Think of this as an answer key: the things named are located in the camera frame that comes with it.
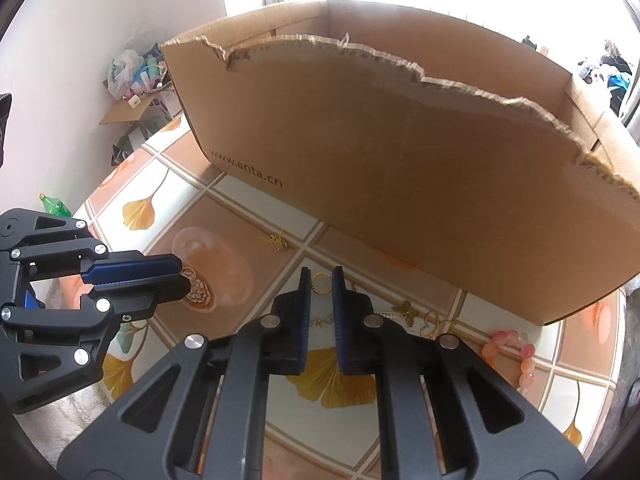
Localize small gold chain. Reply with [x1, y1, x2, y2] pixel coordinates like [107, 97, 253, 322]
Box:
[260, 231, 291, 252]

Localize silver teal packaging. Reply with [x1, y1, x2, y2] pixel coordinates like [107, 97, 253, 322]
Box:
[111, 120, 157, 167]

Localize dark grey round appliance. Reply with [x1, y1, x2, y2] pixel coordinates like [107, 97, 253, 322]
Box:
[620, 375, 640, 411]

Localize gold hoop earrings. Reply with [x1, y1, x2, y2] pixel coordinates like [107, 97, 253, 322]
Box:
[419, 310, 458, 341]

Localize gold butterfly charm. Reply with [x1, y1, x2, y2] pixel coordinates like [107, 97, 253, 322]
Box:
[391, 300, 422, 328]

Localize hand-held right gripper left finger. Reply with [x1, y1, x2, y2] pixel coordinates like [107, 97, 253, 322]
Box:
[57, 266, 313, 480]

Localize pile of clothes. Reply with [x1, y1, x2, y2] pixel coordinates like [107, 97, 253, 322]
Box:
[575, 40, 636, 111]

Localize green plastic bottle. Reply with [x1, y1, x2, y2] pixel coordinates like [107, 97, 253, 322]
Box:
[39, 192, 75, 218]

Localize large brown cardboard box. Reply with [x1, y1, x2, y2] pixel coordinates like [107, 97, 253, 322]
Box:
[160, 0, 640, 326]

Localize clear plastic lid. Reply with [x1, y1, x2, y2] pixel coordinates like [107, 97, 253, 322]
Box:
[170, 226, 256, 308]

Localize open cardboard box with clutter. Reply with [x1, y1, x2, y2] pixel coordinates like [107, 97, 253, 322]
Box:
[99, 47, 183, 128]

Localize pile of colourful small items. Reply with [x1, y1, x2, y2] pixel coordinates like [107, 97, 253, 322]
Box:
[105, 47, 168, 103]

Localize pink orange bead bracelet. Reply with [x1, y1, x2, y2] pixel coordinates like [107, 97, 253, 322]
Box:
[482, 329, 536, 391]

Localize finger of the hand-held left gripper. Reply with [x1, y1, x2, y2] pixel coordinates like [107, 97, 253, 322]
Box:
[0, 274, 192, 413]
[0, 208, 183, 286]

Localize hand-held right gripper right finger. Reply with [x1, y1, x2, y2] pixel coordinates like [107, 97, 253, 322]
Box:
[331, 266, 586, 480]

